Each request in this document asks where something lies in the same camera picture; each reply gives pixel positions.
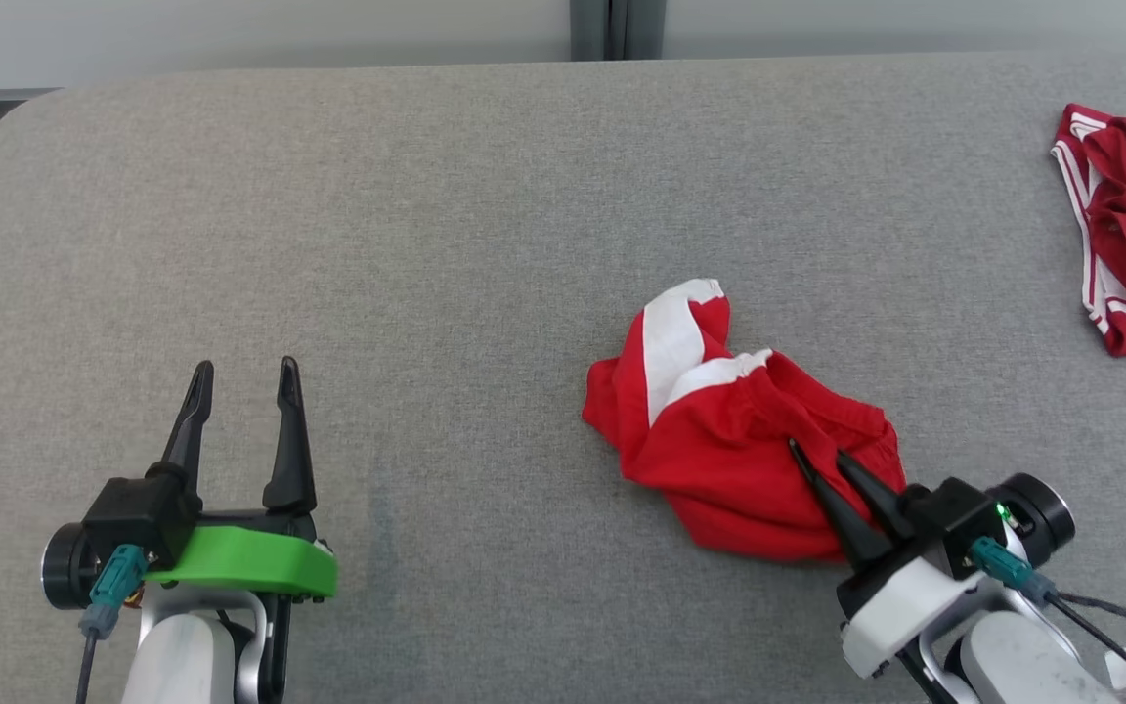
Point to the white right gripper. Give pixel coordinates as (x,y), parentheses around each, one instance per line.
(905,606)

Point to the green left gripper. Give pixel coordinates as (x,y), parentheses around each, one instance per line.
(250,567)

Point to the red shorts with white stripe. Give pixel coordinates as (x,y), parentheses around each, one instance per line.
(719,450)

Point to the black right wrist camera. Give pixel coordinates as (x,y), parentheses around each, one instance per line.
(954,523)

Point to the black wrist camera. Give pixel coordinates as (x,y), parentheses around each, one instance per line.
(954,523)
(143,513)

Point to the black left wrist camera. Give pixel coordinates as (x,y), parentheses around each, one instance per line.
(143,513)

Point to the grey partition post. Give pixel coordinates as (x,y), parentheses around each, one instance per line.
(617,29)

